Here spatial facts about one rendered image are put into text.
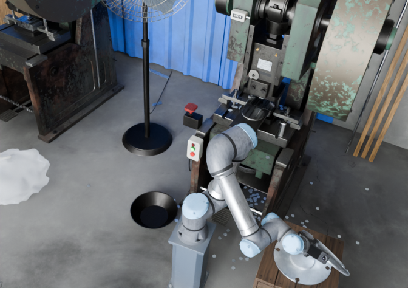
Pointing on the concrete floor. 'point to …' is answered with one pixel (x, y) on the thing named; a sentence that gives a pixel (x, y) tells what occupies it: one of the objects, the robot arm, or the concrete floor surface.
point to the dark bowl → (153, 209)
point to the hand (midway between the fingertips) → (315, 248)
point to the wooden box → (268, 265)
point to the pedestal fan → (144, 131)
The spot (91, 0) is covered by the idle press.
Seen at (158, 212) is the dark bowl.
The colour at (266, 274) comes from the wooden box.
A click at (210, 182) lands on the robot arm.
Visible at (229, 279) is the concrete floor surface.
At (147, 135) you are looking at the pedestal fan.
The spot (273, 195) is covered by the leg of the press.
